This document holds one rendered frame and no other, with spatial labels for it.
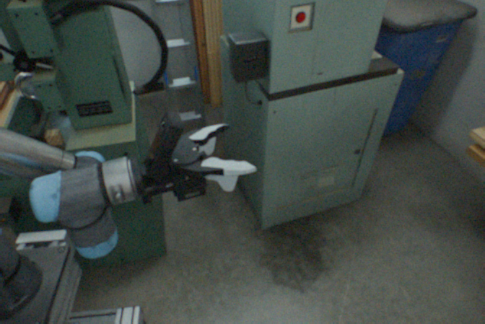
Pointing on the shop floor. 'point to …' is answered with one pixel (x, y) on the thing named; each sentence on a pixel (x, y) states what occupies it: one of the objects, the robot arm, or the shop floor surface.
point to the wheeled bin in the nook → (416, 42)
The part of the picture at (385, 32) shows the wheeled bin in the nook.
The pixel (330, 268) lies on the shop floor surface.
